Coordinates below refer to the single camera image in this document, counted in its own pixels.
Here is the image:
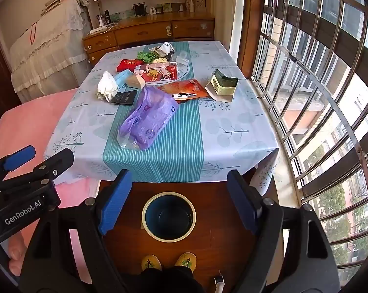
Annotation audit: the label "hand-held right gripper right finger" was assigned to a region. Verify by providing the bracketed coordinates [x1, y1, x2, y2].
[226, 169, 340, 293]

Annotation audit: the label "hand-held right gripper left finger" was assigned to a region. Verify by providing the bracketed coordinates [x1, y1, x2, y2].
[19, 169, 134, 293]

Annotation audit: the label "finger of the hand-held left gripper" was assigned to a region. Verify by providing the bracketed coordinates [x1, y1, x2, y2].
[0, 148, 75, 196]
[0, 146, 37, 185]

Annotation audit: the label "cream rimmed blue trash bin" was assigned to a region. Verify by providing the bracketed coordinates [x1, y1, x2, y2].
[141, 192, 197, 241]

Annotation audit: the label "white tissue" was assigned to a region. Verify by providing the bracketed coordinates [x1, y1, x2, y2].
[95, 71, 120, 102]

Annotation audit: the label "purple plastic bag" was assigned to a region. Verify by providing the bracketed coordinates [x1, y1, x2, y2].
[117, 86, 180, 151]

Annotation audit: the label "black card packet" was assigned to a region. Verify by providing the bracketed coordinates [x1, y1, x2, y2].
[110, 90, 138, 107]

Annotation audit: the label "blue face mask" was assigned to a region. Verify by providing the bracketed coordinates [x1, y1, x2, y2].
[114, 70, 136, 86]

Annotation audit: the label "tan wedge box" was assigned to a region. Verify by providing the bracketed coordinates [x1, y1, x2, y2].
[126, 74, 146, 90]

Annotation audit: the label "red packet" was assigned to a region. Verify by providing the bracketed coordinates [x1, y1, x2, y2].
[116, 59, 144, 71]

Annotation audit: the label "green and cream paper carton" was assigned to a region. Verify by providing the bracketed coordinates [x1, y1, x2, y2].
[205, 69, 239, 103]

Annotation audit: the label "orange snack packet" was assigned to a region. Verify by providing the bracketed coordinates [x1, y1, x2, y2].
[157, 79, 209, 102]

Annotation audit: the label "red and white drink carton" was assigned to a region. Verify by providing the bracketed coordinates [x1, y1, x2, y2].
[134, 62, 178, 84]

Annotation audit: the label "green paper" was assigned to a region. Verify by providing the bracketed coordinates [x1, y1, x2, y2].
[137, 51, 158, 64]

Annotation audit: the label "small white patterned box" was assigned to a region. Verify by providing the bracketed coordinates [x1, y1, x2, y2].
[150, 42, 175, 56]

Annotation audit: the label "person's left hand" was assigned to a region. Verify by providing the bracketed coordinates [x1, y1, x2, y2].
[7, 236, 30, 279]

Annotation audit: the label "pink bed blanket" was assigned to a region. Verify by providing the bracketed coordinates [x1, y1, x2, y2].
[0, 87, 100, 284]

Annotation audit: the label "yellow knitted slipper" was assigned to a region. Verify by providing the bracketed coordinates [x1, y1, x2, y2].
[141, 255, 162, 272]
[175, 253, 197, 272]

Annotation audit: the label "person's black trousers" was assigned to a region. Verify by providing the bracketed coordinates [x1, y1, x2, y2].
[135, 265, 206, 293]

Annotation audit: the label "white lace furniture cover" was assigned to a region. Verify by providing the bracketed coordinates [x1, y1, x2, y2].
[8, 0, 91, 103]

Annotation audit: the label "metal window grille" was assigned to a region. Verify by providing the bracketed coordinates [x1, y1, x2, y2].
[251, 0, 368, 281]

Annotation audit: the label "wooden desk with drawers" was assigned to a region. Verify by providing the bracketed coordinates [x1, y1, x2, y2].
[82, 12, 215, 66]

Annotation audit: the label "stack of books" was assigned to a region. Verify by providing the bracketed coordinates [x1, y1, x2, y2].
[40, 0, 82, 16]

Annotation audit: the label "beige curtain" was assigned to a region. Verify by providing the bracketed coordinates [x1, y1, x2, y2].
[213, 0, 248, 55]

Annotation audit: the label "wooden window frame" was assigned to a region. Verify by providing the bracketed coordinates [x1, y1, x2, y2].
[239, 0, 267, 78]

